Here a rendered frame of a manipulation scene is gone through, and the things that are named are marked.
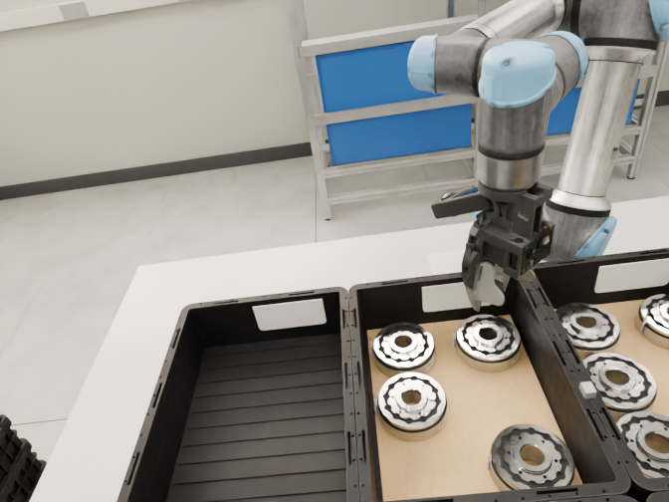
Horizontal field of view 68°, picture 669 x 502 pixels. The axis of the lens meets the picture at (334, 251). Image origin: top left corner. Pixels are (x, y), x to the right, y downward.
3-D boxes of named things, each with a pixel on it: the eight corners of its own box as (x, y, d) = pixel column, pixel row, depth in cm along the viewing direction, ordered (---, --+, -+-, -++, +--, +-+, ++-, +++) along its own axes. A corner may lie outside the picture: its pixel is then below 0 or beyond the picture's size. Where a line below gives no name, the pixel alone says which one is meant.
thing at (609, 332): (543, 308, 87) (543, 306, 87) (602, 302, 86) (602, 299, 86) (564, 352, 79) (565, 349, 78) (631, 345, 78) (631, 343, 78)
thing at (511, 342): (453, 318, 88) (453, 315, 88) (512, 315, 87) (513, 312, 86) (460, 362, 80) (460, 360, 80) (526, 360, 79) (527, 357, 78)
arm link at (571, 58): (508, 25, 67) (472, 50, 60) (598, 27, 61) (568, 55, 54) (504, 84, 71) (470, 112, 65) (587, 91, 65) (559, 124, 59)
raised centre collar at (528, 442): (508, 441, 68) (508, 438, 67) (545, 439, 67) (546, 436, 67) (518, 476, 64) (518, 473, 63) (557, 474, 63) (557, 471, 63)
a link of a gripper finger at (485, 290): (491, 333, 69) (505, 276, 64) (457, 312, 73) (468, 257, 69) (505, 326, 71) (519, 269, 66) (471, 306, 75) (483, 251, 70)
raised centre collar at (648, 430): (628, 429, 67) (629, 426, 66) (667, 426, 66) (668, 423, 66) (646, 464, 63) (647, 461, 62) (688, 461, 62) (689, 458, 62)
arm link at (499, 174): (464, 149, 60) (507, 125, 63) (463, 182, 63) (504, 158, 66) (518, 167, 55) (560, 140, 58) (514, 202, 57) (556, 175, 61)
